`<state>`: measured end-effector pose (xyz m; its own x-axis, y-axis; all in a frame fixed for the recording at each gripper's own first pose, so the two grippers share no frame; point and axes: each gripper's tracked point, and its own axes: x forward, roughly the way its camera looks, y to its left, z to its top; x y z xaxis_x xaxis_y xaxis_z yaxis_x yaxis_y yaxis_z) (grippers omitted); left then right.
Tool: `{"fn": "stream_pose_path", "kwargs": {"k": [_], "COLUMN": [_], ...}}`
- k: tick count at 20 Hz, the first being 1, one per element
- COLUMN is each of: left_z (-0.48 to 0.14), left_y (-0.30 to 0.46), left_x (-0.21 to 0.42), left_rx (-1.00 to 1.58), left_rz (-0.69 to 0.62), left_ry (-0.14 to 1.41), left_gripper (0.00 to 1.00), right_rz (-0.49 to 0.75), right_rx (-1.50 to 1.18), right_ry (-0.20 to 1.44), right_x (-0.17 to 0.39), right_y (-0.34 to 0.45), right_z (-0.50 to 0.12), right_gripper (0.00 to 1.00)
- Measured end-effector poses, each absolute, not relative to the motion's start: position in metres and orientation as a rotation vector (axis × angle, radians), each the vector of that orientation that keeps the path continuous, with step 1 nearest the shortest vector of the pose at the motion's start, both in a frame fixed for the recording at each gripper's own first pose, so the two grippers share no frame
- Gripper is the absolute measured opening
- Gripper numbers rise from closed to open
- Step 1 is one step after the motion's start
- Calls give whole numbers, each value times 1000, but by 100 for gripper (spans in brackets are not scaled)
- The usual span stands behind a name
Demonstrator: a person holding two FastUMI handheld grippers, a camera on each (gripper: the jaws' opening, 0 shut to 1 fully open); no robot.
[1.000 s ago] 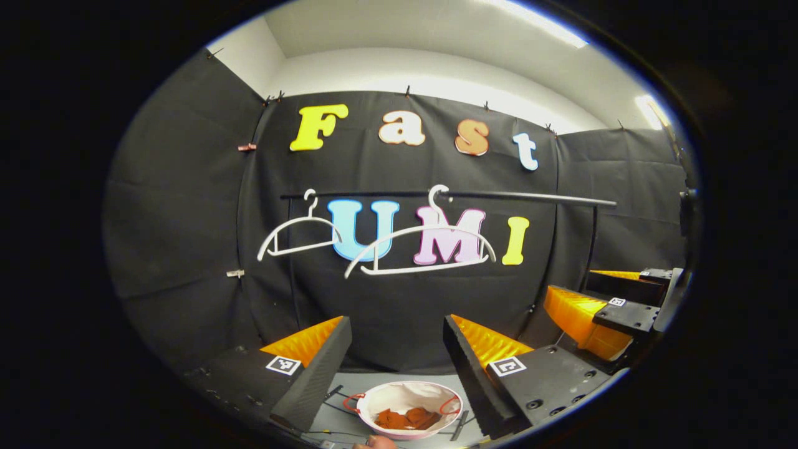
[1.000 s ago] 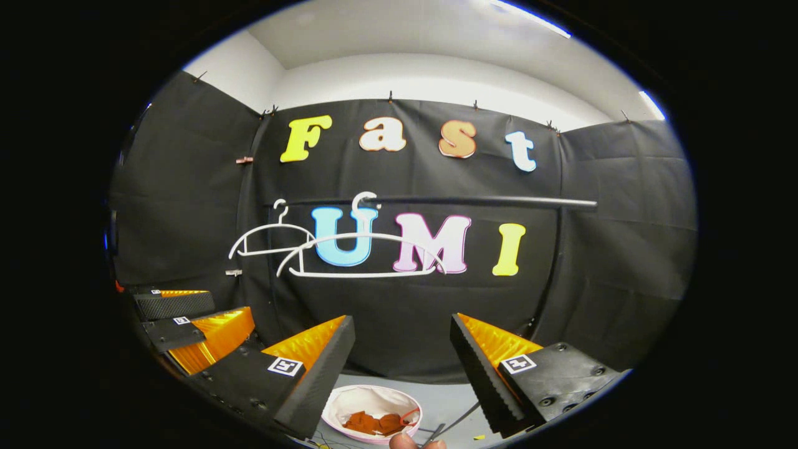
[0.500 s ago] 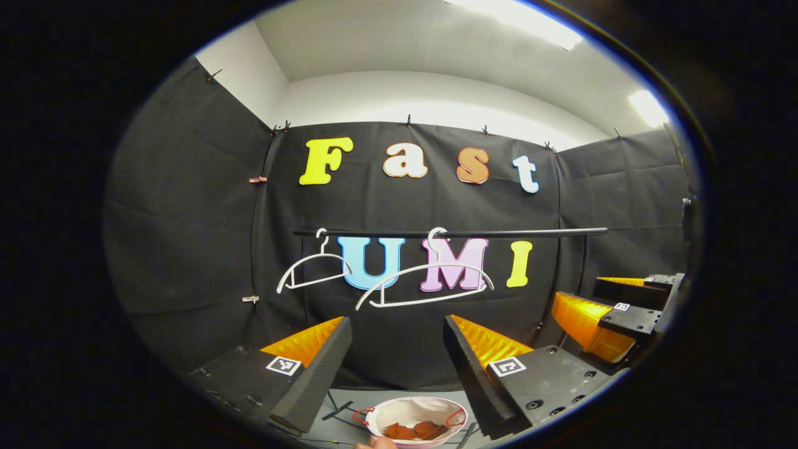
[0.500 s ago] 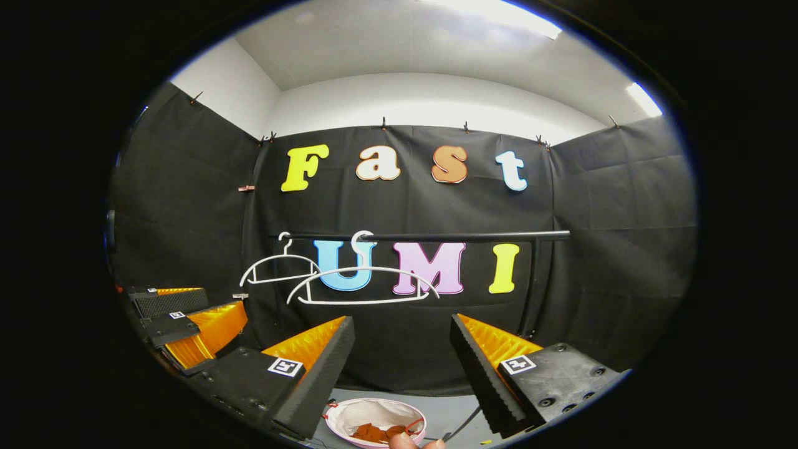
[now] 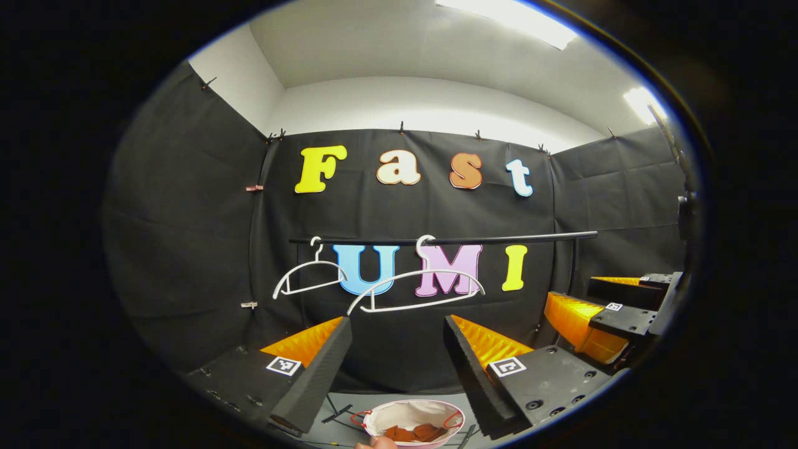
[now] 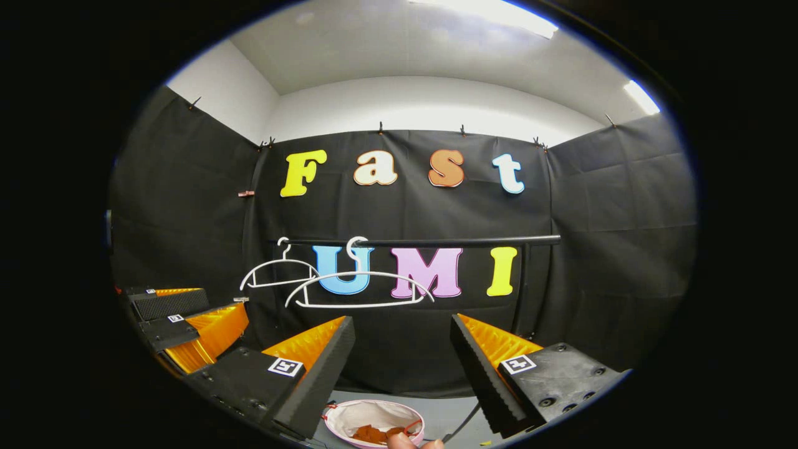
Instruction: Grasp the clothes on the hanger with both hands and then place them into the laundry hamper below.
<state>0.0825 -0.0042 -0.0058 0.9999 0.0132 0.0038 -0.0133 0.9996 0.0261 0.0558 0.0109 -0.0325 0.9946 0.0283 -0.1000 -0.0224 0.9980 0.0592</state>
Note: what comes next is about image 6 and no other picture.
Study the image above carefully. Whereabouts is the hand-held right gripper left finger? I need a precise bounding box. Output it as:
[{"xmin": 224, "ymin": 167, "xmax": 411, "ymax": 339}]
[{"xmin": 185, "ymin": 315, "xmax": 356, "ymax": 441}]

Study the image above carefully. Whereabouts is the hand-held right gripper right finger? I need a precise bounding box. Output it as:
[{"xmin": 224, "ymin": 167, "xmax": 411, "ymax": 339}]
[{"xmin": 449, "ymin": 313, "xmax": 632, "ymax": 439}]

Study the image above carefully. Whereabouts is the pink white laundry hamper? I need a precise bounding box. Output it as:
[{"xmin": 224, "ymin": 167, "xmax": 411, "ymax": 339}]
[{"xmin": 323, "ymin": 399, "xmax": 426, "ymax": 449}]

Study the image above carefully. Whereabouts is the orange corduroy jacket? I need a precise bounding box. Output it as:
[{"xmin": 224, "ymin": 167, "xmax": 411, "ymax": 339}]
[{"xmin": 350, "ymin": 424, "xmax": 412, "ymax": 445}]

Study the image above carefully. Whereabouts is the white plastic hanger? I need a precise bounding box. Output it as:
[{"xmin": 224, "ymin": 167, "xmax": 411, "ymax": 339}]
[
  {"xmin": 285, "ymin": 236, "xmax": 435, "ymax": 309},
  {"xmin": 240, "ymin": 237, "xmax": 320, "ymax": 291}
]

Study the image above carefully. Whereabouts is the black backdrop cloth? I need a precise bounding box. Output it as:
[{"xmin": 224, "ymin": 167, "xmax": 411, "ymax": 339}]
[{"xmin": 107, "ymin": 84, "xmax": 699, "ymax": 400}]

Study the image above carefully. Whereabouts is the row of black cloth clips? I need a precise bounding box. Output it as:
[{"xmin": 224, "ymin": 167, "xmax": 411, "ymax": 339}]
[{"xmin": 189, "ymin": 95, "xmax": 618, "ymax": 153}]

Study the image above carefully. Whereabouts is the small ceiling light panel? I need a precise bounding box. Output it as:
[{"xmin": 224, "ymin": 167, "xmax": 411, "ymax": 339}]
[{"xmin": 623, "ymin": 80, "xmax": 660, "ymax": 116}]

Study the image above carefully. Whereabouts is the large ceiling light panel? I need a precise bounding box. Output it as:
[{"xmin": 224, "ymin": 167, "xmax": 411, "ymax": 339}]
[{"xmin": 408, "ymin": 0, "xmax": 560, "ymax": 39}]

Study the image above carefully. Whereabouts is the black cable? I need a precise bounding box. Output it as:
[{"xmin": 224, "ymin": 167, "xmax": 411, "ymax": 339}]
[{"xmin": 441, "ymin": 402, "xmax": 482, "ymax": 443}]

